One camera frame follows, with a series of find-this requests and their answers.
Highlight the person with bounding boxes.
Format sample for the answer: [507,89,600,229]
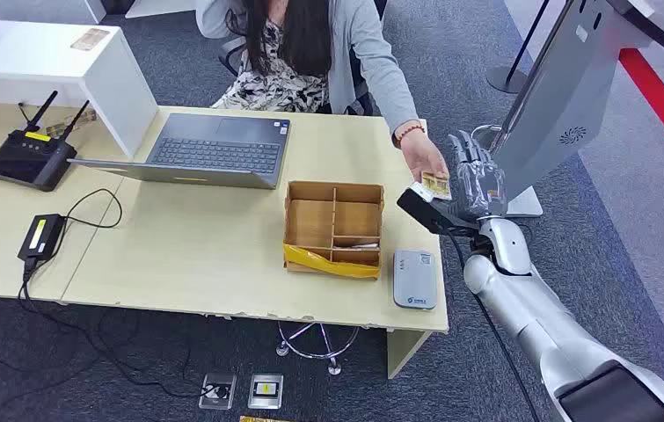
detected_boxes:
[194,0,450,185]

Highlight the grey open laptop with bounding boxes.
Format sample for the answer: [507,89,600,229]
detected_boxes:
[68,112,292,191]

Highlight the grey card reader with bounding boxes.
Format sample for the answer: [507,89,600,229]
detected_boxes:
[392,249,439,311]

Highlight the white desk riser shelf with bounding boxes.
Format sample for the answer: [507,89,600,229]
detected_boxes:
[0,20,160,159]

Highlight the black router with antennas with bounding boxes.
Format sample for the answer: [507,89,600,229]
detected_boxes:
[0,90,91,193]

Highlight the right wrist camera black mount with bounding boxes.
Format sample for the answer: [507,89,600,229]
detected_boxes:
[397,181,481,237]

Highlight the white cabinet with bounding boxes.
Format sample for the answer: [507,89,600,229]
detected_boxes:
[124,0,199,19]
[0,0,107,25]

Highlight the grey kiosk stand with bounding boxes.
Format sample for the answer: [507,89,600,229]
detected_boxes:
[490,0,664,220]

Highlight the black camera cable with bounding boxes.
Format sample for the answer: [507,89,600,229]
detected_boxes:
[447,232,543,422]

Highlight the silver open floor socket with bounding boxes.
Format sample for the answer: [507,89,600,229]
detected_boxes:
[198,372,237,411]

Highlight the chrome stool base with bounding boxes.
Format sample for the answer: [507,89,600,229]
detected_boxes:
[275,322,361,377]

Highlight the black stanchion post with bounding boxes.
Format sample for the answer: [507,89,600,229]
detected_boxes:
[485,0,551,96]

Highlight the beige desk leg panel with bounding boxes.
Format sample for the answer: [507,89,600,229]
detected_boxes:
[386,329,433,380]

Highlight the black power cable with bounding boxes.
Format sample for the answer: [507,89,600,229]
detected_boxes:
[17,187,230,403]

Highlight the black power adapter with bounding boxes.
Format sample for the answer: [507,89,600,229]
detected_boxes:
[17,214,67,263]

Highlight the wooden compartment box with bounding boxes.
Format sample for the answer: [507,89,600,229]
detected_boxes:
[282,180,385,280]

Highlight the chrome stanchion post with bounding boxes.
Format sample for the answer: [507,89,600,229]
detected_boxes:
[471,123,505,153]

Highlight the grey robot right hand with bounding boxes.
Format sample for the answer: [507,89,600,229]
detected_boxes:
[448,130,508,222]

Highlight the red bead bracelet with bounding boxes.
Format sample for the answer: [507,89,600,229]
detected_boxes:
[392,123,427,148]

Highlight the person's ID card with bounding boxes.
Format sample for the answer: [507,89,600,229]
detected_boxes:
[421,171,452,201]

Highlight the yellow tape strip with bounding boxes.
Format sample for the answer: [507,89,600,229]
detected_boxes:
[282,243,381,280]

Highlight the silver floor socket yellow label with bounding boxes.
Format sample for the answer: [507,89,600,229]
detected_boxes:
[247,373,285,411]

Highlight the tan card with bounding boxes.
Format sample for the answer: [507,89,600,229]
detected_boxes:
[70,27,112,53]

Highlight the person's left hand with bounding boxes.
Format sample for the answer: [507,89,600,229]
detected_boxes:
[399,130,449,185]

